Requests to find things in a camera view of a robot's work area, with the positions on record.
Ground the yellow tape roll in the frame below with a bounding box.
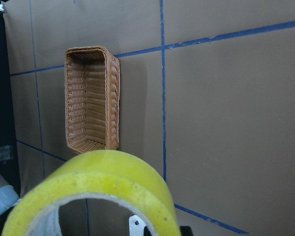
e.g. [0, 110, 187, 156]
[2, 150, 180, 236]

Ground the brown wicker basket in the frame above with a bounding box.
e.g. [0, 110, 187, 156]
[64, 46, 120, 154]

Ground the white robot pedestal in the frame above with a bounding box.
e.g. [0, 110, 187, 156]
[128, 214, 148, 236]

